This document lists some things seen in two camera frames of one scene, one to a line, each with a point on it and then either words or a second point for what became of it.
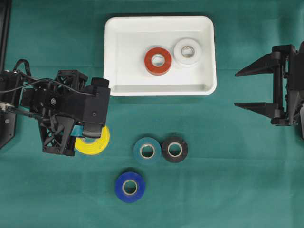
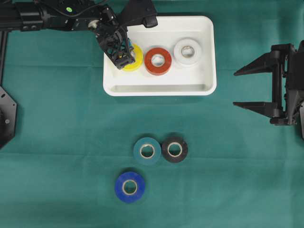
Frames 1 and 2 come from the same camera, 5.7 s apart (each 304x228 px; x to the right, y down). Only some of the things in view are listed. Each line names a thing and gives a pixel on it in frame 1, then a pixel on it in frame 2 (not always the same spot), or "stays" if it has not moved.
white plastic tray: [128, 40] stays
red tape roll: [155, 70] stays
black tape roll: [174, 149] stays
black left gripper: [59, 106] to [109, 26]
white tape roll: [185, 60] stays
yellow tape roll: [88, 148] to [137, 63]
